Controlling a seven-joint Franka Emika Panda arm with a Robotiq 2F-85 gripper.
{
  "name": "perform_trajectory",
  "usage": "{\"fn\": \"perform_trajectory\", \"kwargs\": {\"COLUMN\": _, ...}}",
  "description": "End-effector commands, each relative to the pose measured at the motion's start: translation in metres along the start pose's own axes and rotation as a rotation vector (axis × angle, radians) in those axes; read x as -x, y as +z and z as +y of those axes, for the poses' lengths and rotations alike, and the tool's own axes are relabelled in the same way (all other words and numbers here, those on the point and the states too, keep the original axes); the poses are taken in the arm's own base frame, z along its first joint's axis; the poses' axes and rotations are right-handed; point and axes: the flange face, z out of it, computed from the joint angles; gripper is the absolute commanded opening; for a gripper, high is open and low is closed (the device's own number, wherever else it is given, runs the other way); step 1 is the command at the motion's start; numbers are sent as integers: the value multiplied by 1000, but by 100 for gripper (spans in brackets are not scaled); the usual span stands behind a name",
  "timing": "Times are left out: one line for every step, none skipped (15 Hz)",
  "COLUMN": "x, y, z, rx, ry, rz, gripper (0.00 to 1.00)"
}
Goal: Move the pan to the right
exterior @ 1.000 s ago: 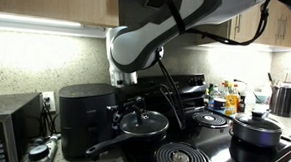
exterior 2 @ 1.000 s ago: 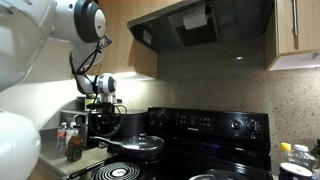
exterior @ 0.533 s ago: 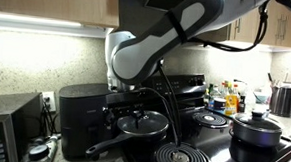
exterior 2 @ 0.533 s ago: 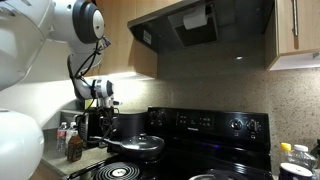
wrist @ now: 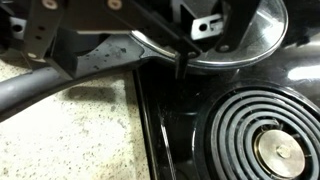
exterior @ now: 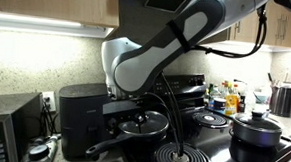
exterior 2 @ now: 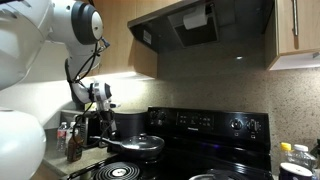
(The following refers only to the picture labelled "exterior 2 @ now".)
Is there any wooden wall cabinet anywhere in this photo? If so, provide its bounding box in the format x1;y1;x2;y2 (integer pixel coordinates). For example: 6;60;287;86
88;0;183;79

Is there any black silver microwave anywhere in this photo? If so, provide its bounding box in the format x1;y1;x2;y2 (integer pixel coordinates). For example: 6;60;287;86
59;109;104;149

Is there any yellow cap bottle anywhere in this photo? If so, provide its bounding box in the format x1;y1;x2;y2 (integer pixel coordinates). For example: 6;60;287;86
279;142;294;168

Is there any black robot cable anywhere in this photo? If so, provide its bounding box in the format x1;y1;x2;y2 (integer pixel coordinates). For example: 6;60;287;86
64;36;116;149

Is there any black stove knob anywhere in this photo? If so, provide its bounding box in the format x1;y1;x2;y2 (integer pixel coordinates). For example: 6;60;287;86
158;110;169;124
149;111;159;125
229;117;244;132
246;119;263;134

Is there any white paper roll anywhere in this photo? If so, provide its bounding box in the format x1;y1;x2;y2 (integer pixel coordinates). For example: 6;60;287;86
182;4;210;31

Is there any coil stove burner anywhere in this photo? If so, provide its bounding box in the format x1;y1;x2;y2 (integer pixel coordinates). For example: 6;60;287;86
92;161;142;180

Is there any black countertop appliance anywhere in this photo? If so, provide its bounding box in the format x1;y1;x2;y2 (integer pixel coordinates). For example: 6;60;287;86
113;111;149;141

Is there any steel cabinet handle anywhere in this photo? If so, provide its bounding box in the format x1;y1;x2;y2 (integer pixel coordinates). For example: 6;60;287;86
291;0;299;37

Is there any wooden cabinet with steel handle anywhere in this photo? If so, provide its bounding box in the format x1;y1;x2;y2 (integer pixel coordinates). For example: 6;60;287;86
264;0;320;72

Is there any dark range hood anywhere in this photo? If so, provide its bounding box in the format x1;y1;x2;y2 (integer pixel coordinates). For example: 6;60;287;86
127;0;276;54

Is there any black electric stove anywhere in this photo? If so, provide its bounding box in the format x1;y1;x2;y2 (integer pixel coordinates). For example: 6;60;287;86
66;106;273;180

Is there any amber glass bottle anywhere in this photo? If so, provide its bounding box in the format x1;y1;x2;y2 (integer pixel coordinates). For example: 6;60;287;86
66;134;84;164

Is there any dark glass bottle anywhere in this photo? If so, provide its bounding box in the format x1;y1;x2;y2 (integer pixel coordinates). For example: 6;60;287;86
310;138;320;168

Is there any white cap clear bottle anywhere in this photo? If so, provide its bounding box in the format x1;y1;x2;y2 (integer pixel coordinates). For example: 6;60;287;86
289;143;316;171

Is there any dark container white lid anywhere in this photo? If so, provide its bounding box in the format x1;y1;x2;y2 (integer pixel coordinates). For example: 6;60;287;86
278;162;314;180

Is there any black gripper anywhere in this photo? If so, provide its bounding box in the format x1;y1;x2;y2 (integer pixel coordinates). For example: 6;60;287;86
97;110;118;143

